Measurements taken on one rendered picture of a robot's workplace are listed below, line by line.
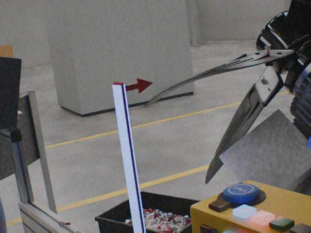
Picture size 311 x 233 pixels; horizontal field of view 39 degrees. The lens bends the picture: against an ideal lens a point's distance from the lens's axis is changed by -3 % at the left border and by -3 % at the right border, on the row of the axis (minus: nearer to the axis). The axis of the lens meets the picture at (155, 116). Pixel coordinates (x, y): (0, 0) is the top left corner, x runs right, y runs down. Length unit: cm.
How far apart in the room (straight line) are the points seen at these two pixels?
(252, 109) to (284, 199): 51
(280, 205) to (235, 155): 39
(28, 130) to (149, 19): 474
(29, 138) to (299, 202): 237
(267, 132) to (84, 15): 608
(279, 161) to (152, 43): 645
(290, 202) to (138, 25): 671
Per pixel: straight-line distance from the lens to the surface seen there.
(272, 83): 98
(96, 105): 694
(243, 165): 87
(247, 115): 101
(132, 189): 72
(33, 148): 280
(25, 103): 275
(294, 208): 49
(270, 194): 52
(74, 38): 679
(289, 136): 88
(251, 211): 47
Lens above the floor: 127
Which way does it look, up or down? 12 degrees down
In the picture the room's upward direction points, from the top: 7 degrees counter-clockwise
